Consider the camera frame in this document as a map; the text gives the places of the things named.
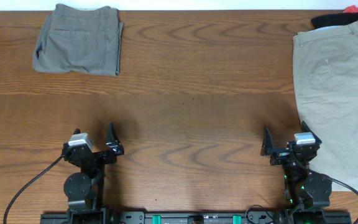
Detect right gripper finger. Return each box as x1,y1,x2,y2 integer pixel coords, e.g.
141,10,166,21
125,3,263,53
301,121,322,144
260,126,274,156

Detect beige khaki shorts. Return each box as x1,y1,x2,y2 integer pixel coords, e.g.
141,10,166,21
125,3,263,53
293,22,358,190

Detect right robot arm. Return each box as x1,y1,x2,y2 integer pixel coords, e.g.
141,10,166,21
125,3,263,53
260,122,332,223

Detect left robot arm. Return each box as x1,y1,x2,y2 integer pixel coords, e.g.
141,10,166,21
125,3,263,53
62,123,124,223

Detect folded grey shorts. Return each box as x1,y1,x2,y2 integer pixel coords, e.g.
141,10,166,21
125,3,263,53
32,4,124,77

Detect black folded garment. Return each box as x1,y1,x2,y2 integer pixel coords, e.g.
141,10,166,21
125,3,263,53
311,12,358,29

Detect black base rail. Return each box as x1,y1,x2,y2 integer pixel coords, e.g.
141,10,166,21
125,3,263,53
40,210,352,224

